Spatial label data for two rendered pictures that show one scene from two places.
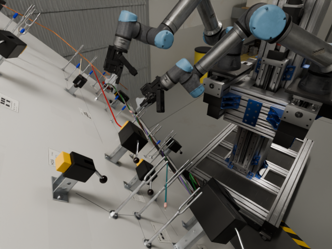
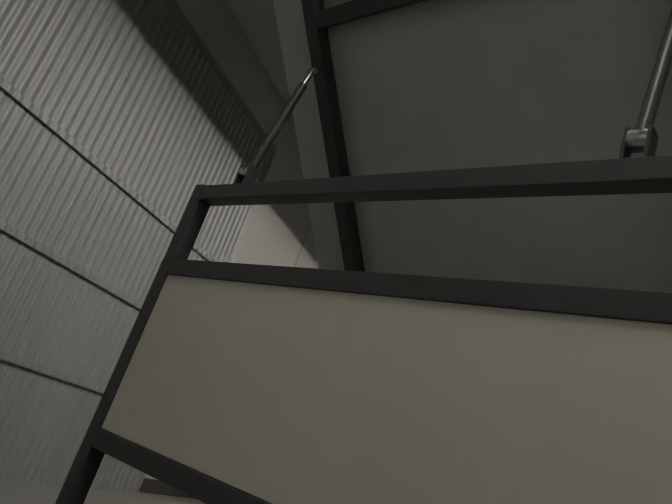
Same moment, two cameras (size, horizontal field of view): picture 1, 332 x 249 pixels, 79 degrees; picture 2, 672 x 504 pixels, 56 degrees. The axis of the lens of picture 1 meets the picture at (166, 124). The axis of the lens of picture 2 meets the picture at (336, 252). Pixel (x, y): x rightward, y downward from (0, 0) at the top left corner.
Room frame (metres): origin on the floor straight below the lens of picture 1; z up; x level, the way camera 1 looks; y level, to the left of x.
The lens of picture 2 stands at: (-0.56, 0.88, 0.48)
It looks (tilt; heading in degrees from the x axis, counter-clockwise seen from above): 18 degrees up; 343
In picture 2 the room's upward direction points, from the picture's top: 19 degrees clockwise
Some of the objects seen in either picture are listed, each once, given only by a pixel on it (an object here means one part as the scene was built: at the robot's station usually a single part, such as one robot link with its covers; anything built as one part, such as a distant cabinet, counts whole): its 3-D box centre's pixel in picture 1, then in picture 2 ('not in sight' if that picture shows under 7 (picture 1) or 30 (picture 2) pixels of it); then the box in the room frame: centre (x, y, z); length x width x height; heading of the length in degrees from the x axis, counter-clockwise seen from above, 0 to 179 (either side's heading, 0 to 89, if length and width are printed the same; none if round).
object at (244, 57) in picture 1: (244, 57); not in sight; (4.89, -1.84, 0.16); 1.18 x 0.78 x 0.32; 139
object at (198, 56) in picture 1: (203, 65); not in sight; (3.86, -0.70, 0.30); 0.40 x 0.38 x 0.61; 139
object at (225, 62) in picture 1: (229, 59); not in sight; (1.32, -0.41, 1.21); 0.15 x 0.15 x 0.10
